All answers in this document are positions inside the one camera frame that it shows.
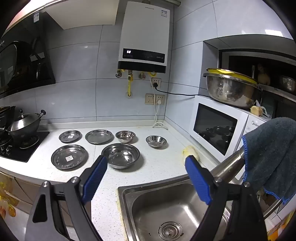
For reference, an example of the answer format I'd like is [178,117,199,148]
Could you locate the white power cable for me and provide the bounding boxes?
[152,103,170,128]

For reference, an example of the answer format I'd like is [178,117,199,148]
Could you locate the sink drain strainer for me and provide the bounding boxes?
[158,222,183,241]

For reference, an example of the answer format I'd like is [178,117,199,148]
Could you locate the large steel bowl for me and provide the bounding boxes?
[101,143,141,169]

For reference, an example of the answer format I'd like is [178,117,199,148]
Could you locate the white microwave oven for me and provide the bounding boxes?
[188,95,272,181]

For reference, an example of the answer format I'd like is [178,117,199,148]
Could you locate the black wok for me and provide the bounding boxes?
[7,110,47,142]

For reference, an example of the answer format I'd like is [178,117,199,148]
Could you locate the small steel bowl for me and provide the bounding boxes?
[145,135,168,148]
[115,130,136,143]

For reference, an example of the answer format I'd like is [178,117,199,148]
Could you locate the white upper cabinet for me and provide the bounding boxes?
[14,0,119,30]

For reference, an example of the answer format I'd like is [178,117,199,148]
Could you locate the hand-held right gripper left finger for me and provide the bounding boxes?
[24,156,108,241]

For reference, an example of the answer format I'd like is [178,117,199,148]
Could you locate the large steel basin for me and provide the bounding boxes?
[203,72,263,110]

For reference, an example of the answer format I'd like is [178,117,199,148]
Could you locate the medium steel plate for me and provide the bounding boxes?
[85,129,114,145]

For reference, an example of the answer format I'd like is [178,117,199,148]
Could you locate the steel bowl on shelf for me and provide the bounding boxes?
[279,75,296,92]

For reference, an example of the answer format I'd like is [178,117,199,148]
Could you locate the yellow sponge cloth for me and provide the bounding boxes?
[181,146,200,165]

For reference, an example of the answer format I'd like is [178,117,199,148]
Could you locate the black gas stove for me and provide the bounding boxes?
[0,130,50,163]

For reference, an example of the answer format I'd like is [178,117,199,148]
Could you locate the small steel plate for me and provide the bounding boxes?
[59,130,82,143]

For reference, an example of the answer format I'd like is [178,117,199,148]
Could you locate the brown lower cabinet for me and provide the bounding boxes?
[0,171,70,232]

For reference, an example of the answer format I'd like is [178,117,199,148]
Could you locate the ginger piece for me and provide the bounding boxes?
[250,105,265,116]

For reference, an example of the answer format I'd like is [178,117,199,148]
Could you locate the steel faucet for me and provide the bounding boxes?
[211,147,245,183]

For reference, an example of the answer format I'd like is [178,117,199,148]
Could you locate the steel wok lid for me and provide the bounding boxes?
[9,109,38,133]

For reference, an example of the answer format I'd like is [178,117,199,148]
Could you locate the large steel plate with sticker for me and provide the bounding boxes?
[51,144,89,171]

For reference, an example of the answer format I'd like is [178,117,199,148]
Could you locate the white wall water heater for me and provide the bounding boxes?
[117,1,174,73]

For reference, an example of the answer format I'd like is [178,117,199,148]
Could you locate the grey towel with blue edge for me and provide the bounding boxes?
[242,117,296,204]

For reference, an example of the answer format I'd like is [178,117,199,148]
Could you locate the steel kitchen sink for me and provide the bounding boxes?
[117,175,285,241]

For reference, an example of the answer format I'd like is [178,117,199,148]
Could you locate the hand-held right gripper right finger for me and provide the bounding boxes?
[184,155,269,241]

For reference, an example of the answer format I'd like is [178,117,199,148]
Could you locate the yellow gas hose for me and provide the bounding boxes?
[126,71,133,98]

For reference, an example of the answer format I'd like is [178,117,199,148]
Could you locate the yellow round tray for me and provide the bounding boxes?
[206,68,258,84]

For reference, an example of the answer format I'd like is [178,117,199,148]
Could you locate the black power cable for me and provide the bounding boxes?
[157,87,197,96]

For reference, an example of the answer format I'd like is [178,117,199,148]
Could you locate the black range hood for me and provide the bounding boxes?
[0,11,56,99]

